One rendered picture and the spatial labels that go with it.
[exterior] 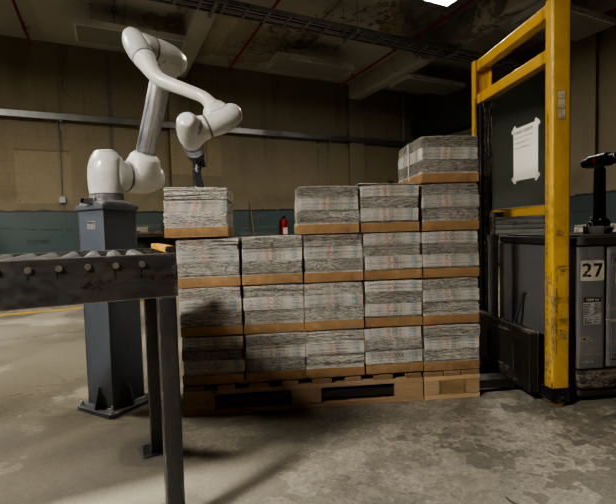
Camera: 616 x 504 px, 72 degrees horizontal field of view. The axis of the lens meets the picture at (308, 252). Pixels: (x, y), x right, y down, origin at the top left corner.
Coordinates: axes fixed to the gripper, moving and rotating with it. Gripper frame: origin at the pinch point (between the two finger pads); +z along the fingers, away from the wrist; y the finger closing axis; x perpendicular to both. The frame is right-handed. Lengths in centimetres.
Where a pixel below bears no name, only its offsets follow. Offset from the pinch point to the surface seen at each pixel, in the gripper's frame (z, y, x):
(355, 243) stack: 2, 38, 73
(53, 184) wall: 475, -313, -336
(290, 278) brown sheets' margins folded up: 9, 52, 41
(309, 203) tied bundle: -7, 21, 51
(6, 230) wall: 488, -232, -403
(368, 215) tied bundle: -4, 26, 79
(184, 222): -4.8, 27.9, -6.1
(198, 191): -11.6, 15.8, 0.8
